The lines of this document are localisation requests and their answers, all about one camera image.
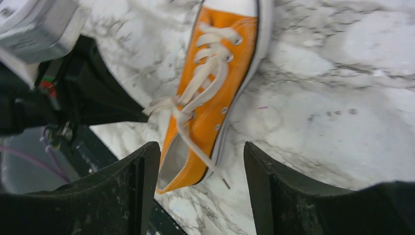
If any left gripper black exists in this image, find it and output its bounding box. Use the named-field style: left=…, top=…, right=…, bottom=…
left=0, top=36, right=149, bottom=137

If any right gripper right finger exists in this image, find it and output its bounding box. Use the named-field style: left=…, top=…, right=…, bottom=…
left=243, top=142, right=415, bottom=235

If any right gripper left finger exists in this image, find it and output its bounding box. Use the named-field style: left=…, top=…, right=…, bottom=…
left=0, top=141, right=161, bottom=235

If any white shoelace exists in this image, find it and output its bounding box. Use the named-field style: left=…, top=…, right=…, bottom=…
left=143, top=23, right=242, bottom=188

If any orange canvas sneaker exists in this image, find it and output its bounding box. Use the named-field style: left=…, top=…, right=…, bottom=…
left=156, top=0, right=274, bottom=194

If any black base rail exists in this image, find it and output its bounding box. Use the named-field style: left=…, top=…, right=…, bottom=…
left=55, top=126, right=184, bottom=235

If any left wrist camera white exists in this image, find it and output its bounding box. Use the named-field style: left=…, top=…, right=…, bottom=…
left=0, top=0, right=86, bottom=89

